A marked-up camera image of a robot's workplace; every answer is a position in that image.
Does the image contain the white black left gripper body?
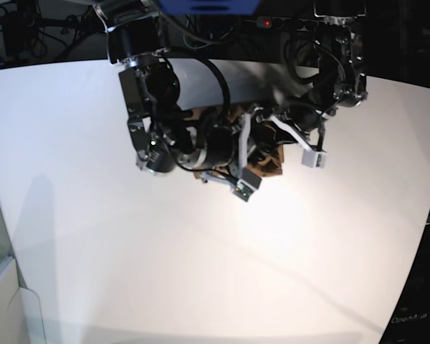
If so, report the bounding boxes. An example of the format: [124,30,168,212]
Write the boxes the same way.
[257,105,326,152]

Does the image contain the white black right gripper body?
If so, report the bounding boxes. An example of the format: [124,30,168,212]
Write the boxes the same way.
[178,113,253,189]

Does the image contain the brown T-shirt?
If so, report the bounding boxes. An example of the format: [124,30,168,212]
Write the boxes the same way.
[188,103,284,178]

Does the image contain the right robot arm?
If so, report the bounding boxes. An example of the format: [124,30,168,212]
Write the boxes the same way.
[93,1,261,198]

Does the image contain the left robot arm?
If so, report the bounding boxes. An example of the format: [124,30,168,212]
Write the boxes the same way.
[252,1,368,153]

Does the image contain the black power strip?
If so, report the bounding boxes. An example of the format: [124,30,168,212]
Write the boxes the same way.
[254,16,317,32]

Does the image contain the blue plastic object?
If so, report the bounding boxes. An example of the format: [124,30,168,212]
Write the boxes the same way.
[158,0,260,15]

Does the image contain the black OpenArm box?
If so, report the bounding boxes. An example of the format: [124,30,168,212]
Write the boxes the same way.
[380,224,430,343]

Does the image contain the white foam board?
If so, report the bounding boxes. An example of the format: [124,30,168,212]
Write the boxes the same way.
[0,257,47,343]

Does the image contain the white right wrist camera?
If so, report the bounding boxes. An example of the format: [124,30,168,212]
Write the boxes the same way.
[232,168,262,202]

